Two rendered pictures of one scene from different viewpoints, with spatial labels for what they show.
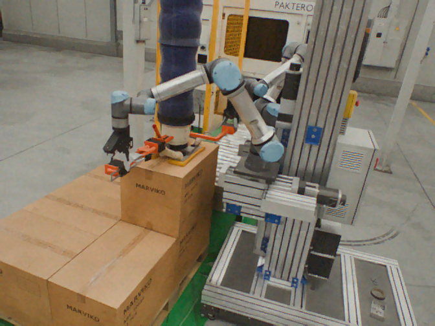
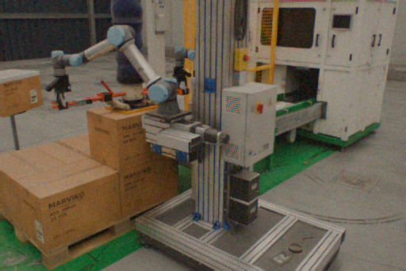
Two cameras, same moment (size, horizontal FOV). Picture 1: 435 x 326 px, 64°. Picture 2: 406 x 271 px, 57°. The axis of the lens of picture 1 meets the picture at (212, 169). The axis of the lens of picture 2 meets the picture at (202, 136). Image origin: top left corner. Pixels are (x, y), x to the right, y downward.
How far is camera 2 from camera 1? 1.49 m
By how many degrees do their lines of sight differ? 23
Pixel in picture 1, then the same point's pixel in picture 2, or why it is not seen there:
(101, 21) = not seen: hidden behind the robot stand
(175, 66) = not seen: hidden behind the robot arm
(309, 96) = (202, 52)
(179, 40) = (120, 19)
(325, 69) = (209, 30)
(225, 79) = (112, 38)
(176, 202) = (115, 140)
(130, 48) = (151, 39)
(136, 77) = (156, 62)
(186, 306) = (132, 236)
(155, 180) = (103, 123)
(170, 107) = (120, 69)
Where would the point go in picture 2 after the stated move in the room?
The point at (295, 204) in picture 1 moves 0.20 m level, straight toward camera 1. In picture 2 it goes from (178, 137) to (155, 146)
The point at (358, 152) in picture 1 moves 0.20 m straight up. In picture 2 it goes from (236, 97) to (237, 63)
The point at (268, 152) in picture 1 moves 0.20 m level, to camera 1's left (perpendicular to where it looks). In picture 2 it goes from (153, 93) to (125, 90)
